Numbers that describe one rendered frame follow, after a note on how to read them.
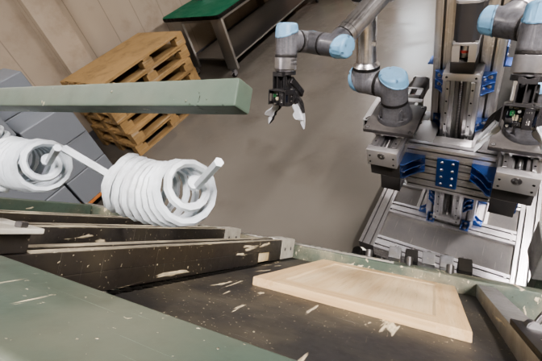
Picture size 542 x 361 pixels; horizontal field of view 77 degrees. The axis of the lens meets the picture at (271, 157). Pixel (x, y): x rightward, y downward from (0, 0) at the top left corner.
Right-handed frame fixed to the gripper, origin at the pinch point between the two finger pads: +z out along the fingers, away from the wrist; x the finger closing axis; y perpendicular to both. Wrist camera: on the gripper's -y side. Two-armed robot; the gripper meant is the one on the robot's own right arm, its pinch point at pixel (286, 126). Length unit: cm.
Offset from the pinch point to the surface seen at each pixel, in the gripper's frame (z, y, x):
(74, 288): -9, 95, 42
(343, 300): 22, 48, 46
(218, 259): 25, 49, 12
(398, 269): 45, -4, 45
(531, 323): 15, 43, 75
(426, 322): 21, 45, 61
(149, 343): -12, 96, 53
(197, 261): 21, 57, 13
